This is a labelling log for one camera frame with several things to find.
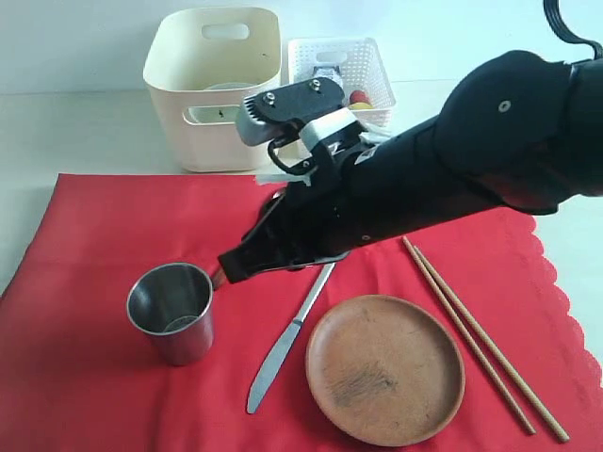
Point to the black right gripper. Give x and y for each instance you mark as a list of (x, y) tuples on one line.
[(328, 211)]

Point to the dark wooden spoon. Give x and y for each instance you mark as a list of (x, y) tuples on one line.
[(218, 277)]

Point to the stainless steel cup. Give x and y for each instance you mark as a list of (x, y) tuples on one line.
[(172, 305)]

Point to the steel table knife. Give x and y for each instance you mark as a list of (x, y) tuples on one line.
[(274, 360)]

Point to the white ceramic bowl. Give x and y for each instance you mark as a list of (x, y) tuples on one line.
[(217, 113)]

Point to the yellow lemon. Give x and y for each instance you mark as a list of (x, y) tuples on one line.
[(360, 106)]

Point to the red sausage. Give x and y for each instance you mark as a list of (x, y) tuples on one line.
[(359, 96)]

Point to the blue white milk carton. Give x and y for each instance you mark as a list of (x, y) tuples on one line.
[(330, 72)]

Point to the wooden chopstick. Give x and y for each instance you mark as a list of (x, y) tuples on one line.
[(490, 348), (486, 366)]

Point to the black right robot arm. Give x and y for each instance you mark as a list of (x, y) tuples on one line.
[(518, 131)]

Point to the red table cloth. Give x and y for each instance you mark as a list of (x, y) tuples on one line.
[(77, 376)]

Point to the brown wooden plate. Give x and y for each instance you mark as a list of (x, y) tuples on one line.
[(384, 371)]

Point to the large cream plastic bin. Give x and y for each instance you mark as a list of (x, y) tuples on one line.
[(200, 47)]

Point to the small white perforated basket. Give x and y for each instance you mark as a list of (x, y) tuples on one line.
[(361, 67)]

